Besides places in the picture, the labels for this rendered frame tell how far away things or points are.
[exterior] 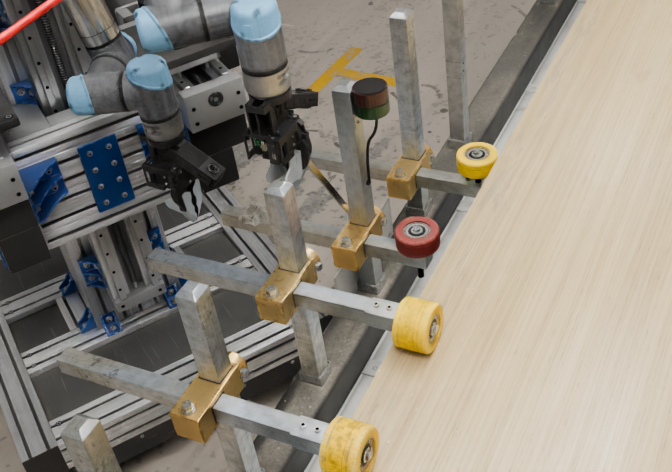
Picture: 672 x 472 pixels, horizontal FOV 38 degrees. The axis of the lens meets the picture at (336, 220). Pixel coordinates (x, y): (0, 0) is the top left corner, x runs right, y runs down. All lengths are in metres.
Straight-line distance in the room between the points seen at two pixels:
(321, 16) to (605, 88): 2.57
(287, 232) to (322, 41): 2.82
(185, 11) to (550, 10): 1.47
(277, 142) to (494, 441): 0.58
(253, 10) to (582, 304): 0.69
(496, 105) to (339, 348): 0.86
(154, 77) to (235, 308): 1.04
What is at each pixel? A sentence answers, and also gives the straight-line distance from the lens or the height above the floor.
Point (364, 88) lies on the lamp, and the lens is 1.63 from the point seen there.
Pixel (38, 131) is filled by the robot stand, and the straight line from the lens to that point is 2.17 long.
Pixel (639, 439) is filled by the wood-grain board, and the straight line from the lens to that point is 1.41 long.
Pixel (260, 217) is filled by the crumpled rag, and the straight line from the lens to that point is 1.87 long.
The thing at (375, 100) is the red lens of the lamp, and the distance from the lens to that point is 1.61.
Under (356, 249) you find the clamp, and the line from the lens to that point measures 1.75.
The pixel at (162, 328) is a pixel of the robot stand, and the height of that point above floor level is 0.21.
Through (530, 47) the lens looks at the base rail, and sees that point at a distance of 2.66.
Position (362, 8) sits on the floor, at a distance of 4.53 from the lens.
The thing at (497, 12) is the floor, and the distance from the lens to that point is 4.38.
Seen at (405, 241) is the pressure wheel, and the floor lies 0.91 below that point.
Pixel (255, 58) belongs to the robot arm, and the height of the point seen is 1.29.
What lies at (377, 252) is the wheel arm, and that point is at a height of 0.85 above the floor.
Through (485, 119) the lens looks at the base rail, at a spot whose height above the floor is 0.70.
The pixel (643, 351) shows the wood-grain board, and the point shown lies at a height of 0.90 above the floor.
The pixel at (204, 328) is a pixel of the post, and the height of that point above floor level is 1.08.
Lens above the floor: 2.00
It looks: 38 degrees down
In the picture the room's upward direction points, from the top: 9 degrees counter-clockwise
